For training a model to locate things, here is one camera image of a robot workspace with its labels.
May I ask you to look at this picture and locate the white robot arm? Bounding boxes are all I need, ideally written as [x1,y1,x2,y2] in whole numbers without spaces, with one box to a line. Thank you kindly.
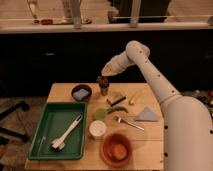
[101,41,213,171]

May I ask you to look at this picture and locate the metal cup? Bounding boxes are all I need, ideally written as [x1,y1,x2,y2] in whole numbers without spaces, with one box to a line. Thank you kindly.
[100,86,109,96]

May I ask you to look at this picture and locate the white cup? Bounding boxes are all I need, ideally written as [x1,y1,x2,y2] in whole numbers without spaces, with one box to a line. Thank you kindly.
[89,120,107,139]

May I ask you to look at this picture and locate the blue sponge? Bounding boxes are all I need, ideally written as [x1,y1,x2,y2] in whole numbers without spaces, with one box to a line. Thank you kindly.
[73,89,89,101]

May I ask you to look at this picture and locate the dark purple bowl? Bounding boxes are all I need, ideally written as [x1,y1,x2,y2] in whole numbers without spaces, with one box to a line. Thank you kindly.
[71,84,92,102]

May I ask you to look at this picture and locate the dark rectangular block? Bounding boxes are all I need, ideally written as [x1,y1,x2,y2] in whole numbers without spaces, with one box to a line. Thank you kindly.
[107,95,126,106]

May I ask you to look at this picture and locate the green pepper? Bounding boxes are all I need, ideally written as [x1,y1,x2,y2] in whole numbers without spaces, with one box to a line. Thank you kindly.
[107,106,128,114]

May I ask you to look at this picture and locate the green round lid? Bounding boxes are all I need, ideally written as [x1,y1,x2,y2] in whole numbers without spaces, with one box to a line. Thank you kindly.
[93,108,107,120]

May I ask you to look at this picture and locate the wooden table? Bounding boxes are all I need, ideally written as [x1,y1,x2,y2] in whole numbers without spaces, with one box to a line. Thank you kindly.
[25,83,164,171]

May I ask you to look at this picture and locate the blue folded cloth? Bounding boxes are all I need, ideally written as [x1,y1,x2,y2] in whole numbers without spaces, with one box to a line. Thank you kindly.
[134,107,160,122]

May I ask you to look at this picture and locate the green plastic tray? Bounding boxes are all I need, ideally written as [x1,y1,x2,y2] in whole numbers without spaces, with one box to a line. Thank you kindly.
[28,102,87,160]

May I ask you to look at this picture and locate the orange clay bowl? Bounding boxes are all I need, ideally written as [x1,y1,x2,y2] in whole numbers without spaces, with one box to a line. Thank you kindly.
[100,133,132,168]

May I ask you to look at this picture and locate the orange fruit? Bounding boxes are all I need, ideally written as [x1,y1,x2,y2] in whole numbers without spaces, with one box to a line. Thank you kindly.
[109,144,127,160]

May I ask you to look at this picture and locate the white dish brush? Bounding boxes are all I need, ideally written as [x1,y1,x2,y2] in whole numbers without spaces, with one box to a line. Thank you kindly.
[51,115,83,150]

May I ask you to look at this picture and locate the black chair base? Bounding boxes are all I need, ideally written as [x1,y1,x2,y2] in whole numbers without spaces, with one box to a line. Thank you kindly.
[0,101,30,143]

